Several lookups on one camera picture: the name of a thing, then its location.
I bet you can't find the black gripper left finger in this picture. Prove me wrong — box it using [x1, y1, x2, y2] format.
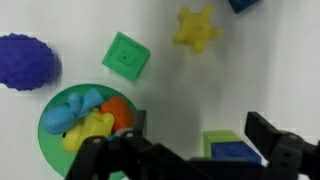
[64, 109, 214, 180]

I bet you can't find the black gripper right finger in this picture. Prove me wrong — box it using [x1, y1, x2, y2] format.
[244, 111, 320, 180]

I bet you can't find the small royal blue cube block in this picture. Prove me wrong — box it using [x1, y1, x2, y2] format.
[210, 141, 263, 166]

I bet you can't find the dark blue cube block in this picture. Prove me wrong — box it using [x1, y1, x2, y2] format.
[227, 0, 263, 15]

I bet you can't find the orange toy figure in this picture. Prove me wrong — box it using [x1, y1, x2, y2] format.
[99, 96, 135, 134]

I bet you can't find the yellow toy figure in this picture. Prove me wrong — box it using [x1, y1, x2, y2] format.
[61, 108, 116, 154]

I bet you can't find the lime green cube block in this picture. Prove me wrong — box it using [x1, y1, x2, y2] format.
[203, 129, 244, 158]

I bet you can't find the light blue toy figure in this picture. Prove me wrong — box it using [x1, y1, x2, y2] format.
[41, 87, 105, 136]

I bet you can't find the green bowl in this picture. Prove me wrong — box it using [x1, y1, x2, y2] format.
[37, 83, 140, 178]

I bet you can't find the yellow spiky star toy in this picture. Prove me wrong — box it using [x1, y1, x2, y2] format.
[172, 4, 223, 55]

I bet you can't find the purple bumpy ball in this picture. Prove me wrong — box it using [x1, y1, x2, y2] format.
[0, 32, 63, 92]

